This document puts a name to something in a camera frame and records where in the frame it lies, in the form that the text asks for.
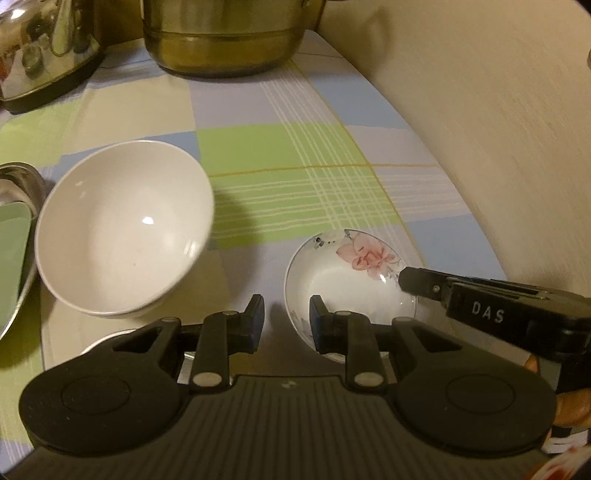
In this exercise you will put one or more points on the green square plastic plate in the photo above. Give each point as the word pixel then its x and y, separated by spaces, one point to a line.
pixel 14 234

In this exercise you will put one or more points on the stainless steel kettle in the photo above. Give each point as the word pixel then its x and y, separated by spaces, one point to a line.
pixel 48 48

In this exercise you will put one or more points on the person's right hand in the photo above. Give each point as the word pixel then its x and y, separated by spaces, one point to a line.
pixel 573 409

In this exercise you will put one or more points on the white ceramic bowl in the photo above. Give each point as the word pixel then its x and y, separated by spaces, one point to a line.
pixel 123 227

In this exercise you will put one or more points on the stainless steel round bowl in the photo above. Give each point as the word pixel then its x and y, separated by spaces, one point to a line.
pixel 166 347

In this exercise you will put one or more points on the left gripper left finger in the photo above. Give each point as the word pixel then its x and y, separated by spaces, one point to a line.
pixel 251 322

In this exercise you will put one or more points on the stainless steel steamer pot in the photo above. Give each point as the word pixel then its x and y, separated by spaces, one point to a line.
pixel 225 38

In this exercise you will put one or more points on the small floral ceramic saucer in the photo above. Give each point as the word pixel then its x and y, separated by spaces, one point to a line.
pixel 352 270

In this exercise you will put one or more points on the stainless steel oval plate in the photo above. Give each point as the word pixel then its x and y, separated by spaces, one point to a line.
pixel 21 182

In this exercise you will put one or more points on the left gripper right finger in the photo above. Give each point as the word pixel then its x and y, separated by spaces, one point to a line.
pixel 351 335

